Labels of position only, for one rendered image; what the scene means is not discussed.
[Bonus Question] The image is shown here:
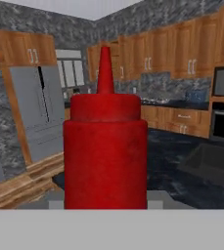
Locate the run of wooden wall cabinets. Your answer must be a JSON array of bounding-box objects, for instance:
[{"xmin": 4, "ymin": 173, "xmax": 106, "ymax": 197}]
[{"xmin": 86, "ymin": 2, "xmax": 224, "ymax": 83}]

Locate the dark grey sink basin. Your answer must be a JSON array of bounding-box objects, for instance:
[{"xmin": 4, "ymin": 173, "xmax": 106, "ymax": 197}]
[{"xmin": 176, "ymin": 143, "xmax": 224, "ymax": 197}]

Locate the run of wooden base cabinets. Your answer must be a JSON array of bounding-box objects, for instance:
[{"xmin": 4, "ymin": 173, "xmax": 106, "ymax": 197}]
[{"xmin": 139, "ymin": 104, "xmax": 212, "ymax": 140}]

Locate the wooden cabinet around fridge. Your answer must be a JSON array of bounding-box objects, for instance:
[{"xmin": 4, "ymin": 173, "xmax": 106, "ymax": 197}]
[{"xmin": 0, "ymin": 28, "xmax": 58, "ymax": 166}]

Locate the red ketchup squeeze bottle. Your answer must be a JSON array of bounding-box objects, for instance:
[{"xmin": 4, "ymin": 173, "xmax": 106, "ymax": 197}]
[{"xmin": 63, "ymin": 46, "xmax": 149, "ymax": 210}]

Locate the window with grey frame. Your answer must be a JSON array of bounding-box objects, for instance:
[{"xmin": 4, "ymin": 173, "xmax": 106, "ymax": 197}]
[{"xmin": 55, "ymin": 48, "xmax": 87, "ymax": 90}]

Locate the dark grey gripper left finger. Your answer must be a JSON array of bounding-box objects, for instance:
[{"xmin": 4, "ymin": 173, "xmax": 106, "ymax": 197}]
[{"xmin": 19, "ymin": 189, "xmax": 66, "ymax": 210}]

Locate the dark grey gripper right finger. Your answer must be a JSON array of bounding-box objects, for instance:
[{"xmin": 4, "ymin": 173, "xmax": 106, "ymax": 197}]
[{"xmin": 147, "ymin": 189, "xmax": 196, "ymax": 210}]

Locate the grey double-door fridge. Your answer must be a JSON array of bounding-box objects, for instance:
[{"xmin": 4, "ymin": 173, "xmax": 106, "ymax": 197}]
[{"xmin": 8, "ymin": 64, "xmax": 67, "ymax": 164}]

